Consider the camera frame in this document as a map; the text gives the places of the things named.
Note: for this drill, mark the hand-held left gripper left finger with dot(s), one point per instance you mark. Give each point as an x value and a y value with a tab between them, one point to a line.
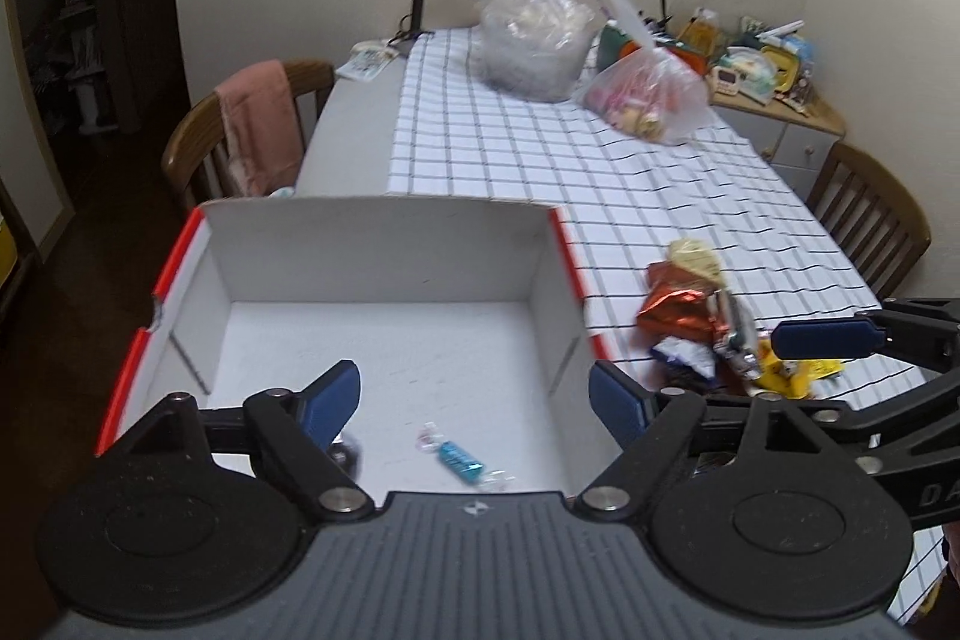
334	396

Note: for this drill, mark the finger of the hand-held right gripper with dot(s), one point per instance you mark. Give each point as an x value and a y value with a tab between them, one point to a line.
825	338

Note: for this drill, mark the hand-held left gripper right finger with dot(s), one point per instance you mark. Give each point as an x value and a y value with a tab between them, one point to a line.
616	404

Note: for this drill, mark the yellow snack packet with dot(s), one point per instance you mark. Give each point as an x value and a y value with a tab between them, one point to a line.
780	377

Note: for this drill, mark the copper foil snack packet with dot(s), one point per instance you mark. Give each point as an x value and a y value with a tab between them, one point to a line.
675	310

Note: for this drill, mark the white cardboard box red outside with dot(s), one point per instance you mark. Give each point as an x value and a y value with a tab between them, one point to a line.
375	265

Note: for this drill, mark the dark wrapped candy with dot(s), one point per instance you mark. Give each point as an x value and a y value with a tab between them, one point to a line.
351	456

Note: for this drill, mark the white blue snack packet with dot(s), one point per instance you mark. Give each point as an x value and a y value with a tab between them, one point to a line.
682	353

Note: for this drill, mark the wooden slatted chair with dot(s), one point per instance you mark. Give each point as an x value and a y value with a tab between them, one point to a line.
877	212

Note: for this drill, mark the blue wrapped candy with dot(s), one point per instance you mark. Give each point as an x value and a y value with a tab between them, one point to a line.
459	454

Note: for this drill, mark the beige snack packet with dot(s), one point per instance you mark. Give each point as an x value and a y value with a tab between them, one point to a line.
694	257

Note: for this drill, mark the wooden cabinet with drawers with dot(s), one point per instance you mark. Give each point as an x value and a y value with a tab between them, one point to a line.
787	123

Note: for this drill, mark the white checked tablecloth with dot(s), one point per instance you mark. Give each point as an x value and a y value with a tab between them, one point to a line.
525	160

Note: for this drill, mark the white kitchen timer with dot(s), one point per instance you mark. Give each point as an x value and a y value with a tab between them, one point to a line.
724	80

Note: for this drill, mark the pink towel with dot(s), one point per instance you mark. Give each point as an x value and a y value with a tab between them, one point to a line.
259	123

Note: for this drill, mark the clear plastic bag pink contents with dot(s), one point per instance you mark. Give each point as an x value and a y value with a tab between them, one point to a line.
645	93

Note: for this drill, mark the white printed packet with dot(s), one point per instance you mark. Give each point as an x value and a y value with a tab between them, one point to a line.
366	61

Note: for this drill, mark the clear plastic bag grey contents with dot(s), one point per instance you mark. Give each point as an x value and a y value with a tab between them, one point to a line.
532	40

